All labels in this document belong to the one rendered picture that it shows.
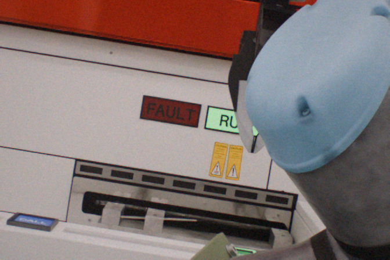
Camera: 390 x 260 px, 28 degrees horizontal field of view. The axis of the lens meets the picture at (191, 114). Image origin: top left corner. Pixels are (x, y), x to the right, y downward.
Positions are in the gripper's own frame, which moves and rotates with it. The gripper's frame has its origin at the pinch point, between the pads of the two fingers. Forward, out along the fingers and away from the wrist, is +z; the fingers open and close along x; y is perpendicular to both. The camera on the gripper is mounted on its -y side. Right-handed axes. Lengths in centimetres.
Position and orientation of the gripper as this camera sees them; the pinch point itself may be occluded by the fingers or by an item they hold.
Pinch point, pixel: (253, 143)
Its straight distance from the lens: 98.6
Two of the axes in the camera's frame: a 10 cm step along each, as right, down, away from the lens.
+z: -1.6, 9.9, 0.5
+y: 0.1, -0.5, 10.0
